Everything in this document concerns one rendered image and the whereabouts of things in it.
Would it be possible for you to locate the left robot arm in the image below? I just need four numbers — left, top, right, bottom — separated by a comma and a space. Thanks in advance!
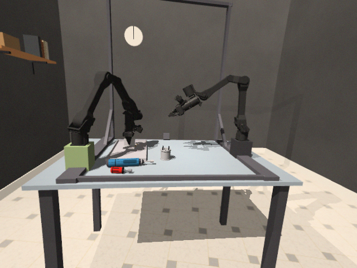
174, 75, 250, 141

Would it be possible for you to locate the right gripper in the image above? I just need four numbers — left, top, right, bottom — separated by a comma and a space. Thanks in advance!
123, 121, 134, 145

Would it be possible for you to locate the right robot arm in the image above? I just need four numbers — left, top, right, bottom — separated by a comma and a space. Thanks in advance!
67, 71, 143, 146

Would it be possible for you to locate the blue cordless screwdriver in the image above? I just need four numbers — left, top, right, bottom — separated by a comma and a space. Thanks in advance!
106, 158, 145, 167

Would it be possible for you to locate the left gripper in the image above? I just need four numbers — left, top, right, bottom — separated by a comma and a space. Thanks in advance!
168, 100, 192, 117

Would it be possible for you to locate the red-handled screwdriver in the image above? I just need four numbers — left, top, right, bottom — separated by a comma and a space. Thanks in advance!
110, 166, 132, 174

